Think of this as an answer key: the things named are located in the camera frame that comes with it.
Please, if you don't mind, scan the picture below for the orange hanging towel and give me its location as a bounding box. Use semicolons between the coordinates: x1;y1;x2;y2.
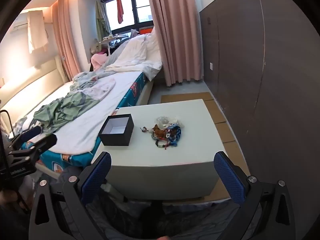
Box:
116;0;125;24

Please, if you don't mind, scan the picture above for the cream headboard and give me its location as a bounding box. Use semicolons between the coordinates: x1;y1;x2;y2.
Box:
0;55;68;125

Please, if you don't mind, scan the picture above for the green hanging garment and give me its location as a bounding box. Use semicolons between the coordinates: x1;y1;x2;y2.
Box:
95;1;112;39

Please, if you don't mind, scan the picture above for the bed with cartoon sheet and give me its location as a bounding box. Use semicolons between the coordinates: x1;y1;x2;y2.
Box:
0;70;147;173

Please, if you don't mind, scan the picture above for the white duvet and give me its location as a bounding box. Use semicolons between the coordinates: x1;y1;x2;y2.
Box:
105;29;163;81

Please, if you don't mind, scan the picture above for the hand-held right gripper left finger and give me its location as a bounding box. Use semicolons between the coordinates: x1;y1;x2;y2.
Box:
28;151;112;240

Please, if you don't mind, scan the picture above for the clear plastic bag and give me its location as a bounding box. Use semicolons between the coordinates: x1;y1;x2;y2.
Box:
156;116;182;128

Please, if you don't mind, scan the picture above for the window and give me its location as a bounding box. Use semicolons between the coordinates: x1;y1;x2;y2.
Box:
95;0;154;37

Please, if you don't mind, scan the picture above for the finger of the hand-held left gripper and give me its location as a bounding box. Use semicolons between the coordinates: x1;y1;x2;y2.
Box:
10;126;42;148
9;134;58;161

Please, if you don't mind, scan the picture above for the light grey-blue quilt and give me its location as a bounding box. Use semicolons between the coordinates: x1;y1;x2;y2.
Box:
70;39;133;90

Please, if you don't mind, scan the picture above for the wide pink curtain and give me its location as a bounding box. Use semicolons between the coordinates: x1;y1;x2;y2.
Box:
144;0;204;86

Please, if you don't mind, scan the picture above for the narrow pink curtain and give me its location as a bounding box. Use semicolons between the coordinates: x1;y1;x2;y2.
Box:
51;0;82;82

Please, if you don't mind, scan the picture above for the cream bed frame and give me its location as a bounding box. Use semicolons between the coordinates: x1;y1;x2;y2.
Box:
139;80;155;105

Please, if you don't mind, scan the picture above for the white printed garment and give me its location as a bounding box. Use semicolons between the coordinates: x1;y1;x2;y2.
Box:
84;76;116;101

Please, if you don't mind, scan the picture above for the pink cloth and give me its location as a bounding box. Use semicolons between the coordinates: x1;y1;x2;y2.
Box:
90;52;109;71

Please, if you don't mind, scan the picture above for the white hanging garment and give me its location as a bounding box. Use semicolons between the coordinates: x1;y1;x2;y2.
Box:
27;10;49;54

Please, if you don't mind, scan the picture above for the small white side table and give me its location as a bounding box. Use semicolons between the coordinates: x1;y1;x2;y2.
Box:
100;35;128;56

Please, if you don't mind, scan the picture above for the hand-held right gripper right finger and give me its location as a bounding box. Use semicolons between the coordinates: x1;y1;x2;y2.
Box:
213;151;293;240

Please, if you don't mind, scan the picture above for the white air conditioner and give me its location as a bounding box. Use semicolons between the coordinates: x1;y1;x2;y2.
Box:
12;14;44;29

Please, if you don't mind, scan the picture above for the green blanket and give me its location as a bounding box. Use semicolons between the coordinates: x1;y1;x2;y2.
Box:
34;90;100;133

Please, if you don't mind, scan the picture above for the black cardboard box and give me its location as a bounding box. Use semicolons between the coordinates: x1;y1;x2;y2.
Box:
98;114;135;147

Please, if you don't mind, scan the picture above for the plush toy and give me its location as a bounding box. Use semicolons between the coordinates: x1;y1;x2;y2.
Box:
90;39;102;54

